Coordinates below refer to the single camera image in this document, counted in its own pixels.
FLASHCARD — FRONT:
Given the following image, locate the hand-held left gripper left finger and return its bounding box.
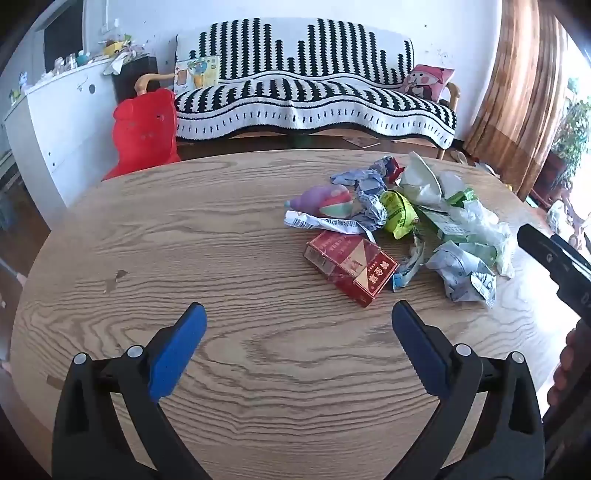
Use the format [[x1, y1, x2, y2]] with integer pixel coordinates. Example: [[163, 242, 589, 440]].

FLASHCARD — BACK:
[[52, 302, 208, 480]]

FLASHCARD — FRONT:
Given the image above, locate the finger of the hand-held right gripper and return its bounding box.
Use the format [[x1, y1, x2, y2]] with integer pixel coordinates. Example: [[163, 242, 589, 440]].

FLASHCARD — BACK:
[[551, 234, 591, 273], [516, 224, 591, 319]]

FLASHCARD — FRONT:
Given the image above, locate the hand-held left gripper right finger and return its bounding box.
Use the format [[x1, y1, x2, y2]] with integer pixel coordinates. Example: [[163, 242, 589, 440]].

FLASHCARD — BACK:
[[392, 300, 546, 480]]

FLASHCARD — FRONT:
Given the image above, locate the yellow-green snack packet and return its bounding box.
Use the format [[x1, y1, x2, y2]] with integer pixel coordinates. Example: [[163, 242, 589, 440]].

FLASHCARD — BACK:
[[379, 189, 421, 240]]

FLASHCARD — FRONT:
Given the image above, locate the person's right hand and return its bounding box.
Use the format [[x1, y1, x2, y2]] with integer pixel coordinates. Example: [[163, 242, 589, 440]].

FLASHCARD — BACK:
[[548, 318, 591, 407]]

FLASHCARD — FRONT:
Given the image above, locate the pink toy tricycle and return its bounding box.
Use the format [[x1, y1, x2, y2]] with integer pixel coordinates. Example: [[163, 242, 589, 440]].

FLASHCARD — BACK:
[[558, 194, 591, 251]]

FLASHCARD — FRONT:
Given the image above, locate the grey plastic bag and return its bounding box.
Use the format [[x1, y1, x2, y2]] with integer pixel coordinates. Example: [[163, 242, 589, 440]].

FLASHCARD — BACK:
[[546, 200, 567, 233]]

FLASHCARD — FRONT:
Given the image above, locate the white crumpled plastic bag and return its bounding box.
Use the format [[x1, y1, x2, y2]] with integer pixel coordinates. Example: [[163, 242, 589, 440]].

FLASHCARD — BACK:
[[443, 200, 515, 278]]

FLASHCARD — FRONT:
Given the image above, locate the blue white strip wrapper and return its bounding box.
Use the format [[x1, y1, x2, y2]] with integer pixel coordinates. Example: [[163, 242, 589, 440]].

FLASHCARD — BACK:
[[392, 231, 426, 292]]

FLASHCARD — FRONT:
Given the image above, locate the white blue crumpled packet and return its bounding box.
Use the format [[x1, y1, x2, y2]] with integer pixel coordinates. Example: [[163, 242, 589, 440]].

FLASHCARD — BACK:
[[425, 240, 498, 308]]

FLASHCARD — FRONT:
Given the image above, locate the green white paper box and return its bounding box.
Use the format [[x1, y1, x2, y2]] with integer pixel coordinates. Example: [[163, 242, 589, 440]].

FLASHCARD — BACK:
[[416, 187, 480, 241]]

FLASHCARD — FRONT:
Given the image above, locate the red cigarette box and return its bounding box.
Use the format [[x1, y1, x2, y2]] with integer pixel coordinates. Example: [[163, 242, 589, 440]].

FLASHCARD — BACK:
[[303, 230, 399, 308]]

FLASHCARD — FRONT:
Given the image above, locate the green potted plant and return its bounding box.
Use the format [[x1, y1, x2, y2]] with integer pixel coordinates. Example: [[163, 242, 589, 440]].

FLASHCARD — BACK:
[[531, 99, 591, 205]]

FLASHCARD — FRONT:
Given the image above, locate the white printed strip wrapper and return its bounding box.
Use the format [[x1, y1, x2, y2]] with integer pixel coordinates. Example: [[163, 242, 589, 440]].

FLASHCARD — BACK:
[[284, 210, 377, 243]]

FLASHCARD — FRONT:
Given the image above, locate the brown curtain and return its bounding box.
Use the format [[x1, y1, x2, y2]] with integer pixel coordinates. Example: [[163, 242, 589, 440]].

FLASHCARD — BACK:
[[464, 0, 572, 200]]

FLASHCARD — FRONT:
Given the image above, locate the pink purple snack wrapper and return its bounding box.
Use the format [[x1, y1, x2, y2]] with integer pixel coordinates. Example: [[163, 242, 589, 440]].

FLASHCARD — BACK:
[[290, 184, 355, 219]]

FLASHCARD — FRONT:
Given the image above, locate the red foil wrapper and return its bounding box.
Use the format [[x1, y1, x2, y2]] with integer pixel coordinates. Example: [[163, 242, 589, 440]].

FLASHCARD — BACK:
[[383, 156, 406, 183]]

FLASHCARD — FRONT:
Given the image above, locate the blue silver crumpled wrapper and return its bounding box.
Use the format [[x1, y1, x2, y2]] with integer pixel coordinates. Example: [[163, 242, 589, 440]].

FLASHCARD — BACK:
[[330, 167, 389, 192]]

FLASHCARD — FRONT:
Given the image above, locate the pink cartoon cushion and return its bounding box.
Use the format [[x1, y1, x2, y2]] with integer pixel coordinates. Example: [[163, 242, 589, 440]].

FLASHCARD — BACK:
[[399, 65, 455, 102]]

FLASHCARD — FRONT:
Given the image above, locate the red plastic chair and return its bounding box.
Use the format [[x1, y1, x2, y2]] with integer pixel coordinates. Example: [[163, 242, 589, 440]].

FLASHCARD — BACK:
[[102, 88, 182, 182]]

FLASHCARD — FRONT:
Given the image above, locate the white cabinet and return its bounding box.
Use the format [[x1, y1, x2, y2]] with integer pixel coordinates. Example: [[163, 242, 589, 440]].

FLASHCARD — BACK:
[[2, 55, 122, 217]]

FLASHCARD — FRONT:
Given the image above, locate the wooden sofa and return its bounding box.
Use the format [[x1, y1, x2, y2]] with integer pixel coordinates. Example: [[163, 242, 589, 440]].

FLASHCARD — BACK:
[[134, 18, 462, 161]]

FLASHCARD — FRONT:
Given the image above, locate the black side cabinet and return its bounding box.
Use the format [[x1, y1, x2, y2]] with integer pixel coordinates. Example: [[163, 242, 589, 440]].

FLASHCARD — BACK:
[[111, 56, 160, 104]]

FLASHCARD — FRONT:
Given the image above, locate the colourful picture book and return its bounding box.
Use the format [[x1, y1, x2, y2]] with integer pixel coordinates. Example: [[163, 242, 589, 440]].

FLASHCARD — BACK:
[[174, 55, 221, 92]]

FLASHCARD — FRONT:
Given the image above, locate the pile of paper clutter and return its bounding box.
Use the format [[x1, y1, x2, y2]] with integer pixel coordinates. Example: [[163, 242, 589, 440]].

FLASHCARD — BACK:
[[102, 39, 151, 75]]

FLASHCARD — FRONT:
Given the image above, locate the row of small figurines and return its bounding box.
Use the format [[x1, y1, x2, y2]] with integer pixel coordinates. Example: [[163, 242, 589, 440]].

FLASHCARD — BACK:
[[46, 50, 93, 75]]

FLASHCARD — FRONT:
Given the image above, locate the black television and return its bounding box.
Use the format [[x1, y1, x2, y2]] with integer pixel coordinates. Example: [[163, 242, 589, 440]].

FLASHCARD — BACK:
[[44, 0, 85, 73]]

